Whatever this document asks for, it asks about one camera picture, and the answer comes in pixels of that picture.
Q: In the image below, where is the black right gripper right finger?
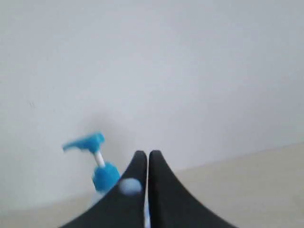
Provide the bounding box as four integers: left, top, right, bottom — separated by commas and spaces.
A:
148, 150, 229, 228

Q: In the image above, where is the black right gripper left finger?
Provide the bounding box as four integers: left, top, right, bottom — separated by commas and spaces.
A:
62, 151, 147, 228

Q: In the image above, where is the blue soap pump bottle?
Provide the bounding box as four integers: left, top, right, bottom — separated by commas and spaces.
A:
62, 132, 150, 228

